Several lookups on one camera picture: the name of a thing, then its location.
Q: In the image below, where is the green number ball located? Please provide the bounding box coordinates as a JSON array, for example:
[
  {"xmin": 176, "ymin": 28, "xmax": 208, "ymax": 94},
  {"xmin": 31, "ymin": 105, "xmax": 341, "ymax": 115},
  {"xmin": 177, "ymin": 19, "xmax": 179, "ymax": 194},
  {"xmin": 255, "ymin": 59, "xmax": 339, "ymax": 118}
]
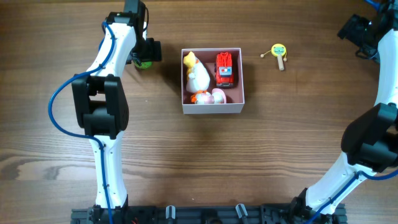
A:
[{"xmin": 134, "ymin": 62, "xmax": 152, "ymax": 69}]

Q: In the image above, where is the white plush duck yellow hair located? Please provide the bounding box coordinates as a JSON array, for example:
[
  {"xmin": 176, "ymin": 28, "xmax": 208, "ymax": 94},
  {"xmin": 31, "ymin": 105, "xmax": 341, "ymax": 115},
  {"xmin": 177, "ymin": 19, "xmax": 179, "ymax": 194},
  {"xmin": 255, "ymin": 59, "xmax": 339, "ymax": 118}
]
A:
[{"xmin": 183, "ymin": 52, "xmax": 210, "ymax": 103}]

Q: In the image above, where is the red toy fire truck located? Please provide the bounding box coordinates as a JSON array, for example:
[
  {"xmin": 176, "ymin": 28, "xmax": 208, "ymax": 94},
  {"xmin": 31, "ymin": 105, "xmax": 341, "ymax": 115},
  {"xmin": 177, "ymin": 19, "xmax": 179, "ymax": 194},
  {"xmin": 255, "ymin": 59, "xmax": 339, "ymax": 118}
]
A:
[{"xmin": 215, "ymin": 52, "xmax": 234, "ymax": 88}]

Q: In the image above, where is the yellow wooden rattle drum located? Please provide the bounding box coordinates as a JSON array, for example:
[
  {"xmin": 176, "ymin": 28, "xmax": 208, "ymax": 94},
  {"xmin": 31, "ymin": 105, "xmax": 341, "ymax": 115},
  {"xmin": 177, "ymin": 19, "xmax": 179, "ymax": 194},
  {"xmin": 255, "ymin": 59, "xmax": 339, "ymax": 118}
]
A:
[{"xmin": 260, "ymin": 44, "xmax": 287, "ymax": 71}]

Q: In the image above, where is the small duck with pink hat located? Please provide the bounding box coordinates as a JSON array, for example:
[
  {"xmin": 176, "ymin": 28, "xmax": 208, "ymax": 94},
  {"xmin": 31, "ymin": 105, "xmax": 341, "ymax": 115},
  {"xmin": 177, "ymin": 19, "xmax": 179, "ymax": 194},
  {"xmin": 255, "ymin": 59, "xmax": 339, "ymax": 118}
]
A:
[{"xmin": 191, "ymin": 88, "xmax": 226, "ymax": 105}]

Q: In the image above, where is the white box pink interior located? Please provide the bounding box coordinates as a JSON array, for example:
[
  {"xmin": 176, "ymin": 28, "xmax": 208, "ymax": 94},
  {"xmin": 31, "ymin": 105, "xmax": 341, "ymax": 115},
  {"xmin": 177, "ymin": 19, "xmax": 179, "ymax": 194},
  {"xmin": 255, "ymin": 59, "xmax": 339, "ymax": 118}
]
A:
[{"xmin": 181, "ymin": 48, "xmax": 245, "ymax": 114}]

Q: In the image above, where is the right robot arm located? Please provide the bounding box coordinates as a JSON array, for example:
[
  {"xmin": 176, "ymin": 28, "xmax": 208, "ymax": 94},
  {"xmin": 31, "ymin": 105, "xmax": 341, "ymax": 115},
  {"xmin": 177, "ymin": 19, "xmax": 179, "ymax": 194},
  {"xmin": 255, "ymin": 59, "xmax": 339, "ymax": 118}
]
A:
[{"xmin": 287, "ymin": 0, "xmax": 397, "ymax": 223}]

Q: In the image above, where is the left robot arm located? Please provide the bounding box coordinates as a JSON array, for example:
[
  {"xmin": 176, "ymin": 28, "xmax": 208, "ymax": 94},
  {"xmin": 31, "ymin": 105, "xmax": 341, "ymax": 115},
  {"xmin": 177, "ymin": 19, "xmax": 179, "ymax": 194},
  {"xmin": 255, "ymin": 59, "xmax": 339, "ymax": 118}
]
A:
[{"xmin": 72, "ymin": 1, "xmax": 162, "ymax": 218}]

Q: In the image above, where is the blue left cable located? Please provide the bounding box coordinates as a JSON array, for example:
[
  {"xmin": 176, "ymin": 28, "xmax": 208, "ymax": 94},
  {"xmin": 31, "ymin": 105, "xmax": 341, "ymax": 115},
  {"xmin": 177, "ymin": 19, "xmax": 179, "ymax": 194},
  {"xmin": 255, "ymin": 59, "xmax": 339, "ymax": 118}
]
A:
[{"xmin": 47, "ymin": 21, "xmax": 116, "ymax": 224}]

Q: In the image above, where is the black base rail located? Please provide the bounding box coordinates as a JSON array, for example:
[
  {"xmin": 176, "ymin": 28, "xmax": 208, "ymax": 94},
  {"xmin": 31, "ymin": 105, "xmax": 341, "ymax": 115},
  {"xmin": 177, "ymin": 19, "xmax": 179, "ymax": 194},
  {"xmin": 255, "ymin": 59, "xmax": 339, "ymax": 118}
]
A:
[{"xmin": 70, "ymin": 203, "xmax": 348, "ymax": 224}]

